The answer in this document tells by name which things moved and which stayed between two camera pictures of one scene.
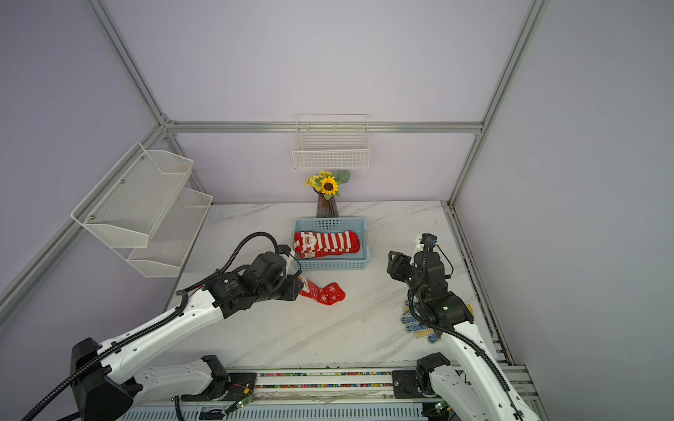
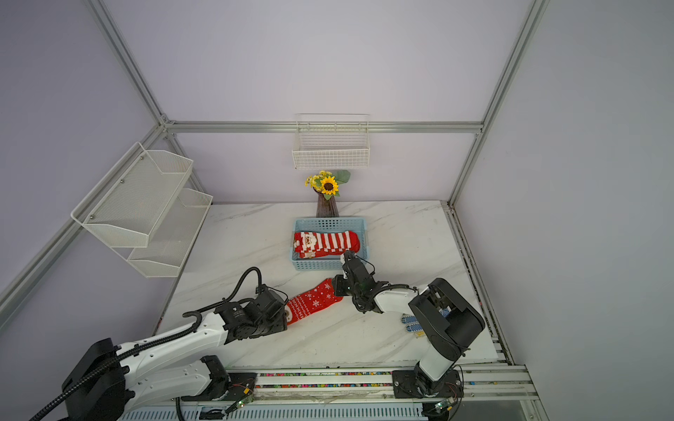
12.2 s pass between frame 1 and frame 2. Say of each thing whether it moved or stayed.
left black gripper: moved
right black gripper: moved
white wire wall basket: stayed
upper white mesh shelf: stayed
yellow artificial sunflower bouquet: stayed
